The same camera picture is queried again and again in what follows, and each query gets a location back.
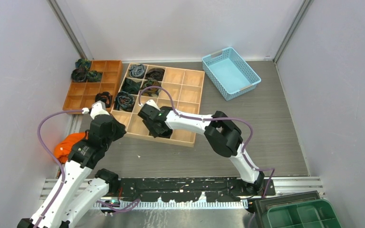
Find black rolled tie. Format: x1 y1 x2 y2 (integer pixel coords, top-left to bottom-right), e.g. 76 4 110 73
95 91 113 109

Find light wooden compartment tray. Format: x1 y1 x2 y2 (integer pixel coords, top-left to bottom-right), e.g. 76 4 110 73
111 63 205 147

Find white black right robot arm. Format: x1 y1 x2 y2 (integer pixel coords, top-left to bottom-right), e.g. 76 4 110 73
138 104 265 195

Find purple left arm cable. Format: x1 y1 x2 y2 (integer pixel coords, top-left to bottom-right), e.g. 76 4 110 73
33 109 84 228

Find dark orange wooden compartment tray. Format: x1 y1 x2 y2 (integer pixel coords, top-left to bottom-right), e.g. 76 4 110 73
63 60 123 111

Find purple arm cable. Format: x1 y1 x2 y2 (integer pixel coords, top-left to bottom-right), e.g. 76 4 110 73
33 109 84 228
138 85 276 199

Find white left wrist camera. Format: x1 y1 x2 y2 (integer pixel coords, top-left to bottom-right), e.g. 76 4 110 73
82 101 110 119

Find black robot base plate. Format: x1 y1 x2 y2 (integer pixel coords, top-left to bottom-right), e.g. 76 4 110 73
105 177 276 203

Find dark striped rolled tie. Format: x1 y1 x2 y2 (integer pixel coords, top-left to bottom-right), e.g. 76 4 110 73
71 67 88 83

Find blue paisley rolled tie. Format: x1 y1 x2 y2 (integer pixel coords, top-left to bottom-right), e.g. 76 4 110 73
114 91 136 112

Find green patterned rolled tie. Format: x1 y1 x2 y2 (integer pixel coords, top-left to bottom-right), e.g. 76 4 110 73
141 80 161 97

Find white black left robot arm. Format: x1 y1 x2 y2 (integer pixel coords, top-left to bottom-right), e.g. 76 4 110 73
17 114 126 228

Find green dotted rolled tie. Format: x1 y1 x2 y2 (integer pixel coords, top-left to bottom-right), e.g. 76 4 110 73
86 70 103 83

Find dark green rolled tie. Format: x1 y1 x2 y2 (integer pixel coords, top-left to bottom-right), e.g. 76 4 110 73
121 78 142 95

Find dark brown rolled tie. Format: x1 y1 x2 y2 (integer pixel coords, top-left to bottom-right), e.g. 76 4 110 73
145 67 165 81

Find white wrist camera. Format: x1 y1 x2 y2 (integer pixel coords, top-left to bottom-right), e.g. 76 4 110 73
145 99 160 110
82 101 110 119

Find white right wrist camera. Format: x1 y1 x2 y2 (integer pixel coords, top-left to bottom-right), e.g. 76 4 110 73
145 99 160 110

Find orange cloth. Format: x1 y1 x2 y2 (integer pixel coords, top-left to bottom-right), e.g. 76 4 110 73
53 133 87 164

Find grey blue rolled tie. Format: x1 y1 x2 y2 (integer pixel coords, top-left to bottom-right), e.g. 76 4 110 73
128 64 146 79

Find light blue plastic basket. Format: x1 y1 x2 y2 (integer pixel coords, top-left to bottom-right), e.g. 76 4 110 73
202 47 261 101

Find green plastic bin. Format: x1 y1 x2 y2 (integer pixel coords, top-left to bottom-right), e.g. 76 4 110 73
262 199 342 228

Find teal patterned rolled tie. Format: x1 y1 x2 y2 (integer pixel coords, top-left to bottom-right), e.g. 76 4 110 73
75 58 92 71

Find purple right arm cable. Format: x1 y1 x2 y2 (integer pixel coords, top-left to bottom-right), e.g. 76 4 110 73
138 85 276 199

